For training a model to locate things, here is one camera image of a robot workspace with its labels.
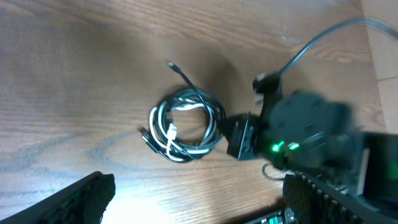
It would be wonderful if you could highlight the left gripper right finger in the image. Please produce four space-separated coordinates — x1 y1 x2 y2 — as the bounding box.
282 172 398 224

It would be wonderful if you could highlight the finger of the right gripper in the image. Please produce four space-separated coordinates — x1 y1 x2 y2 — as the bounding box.
223 113 262 161

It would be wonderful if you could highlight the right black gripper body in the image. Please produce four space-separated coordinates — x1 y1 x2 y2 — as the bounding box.
257 91 354 168

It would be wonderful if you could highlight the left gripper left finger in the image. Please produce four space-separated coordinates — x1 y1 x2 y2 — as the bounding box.
1 171 116 224

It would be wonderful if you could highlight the white USB cable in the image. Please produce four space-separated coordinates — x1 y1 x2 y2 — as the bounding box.
148 98 216 162

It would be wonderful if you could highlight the black USB cable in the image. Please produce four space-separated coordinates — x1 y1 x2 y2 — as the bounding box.
137 60 228 164

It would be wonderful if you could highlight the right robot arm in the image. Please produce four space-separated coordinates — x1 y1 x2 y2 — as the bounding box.
220 91 397 205

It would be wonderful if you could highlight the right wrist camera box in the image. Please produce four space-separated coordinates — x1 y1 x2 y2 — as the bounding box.
252 72 282 105

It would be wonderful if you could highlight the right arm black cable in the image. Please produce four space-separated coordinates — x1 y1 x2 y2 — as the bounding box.
277 17 398 78

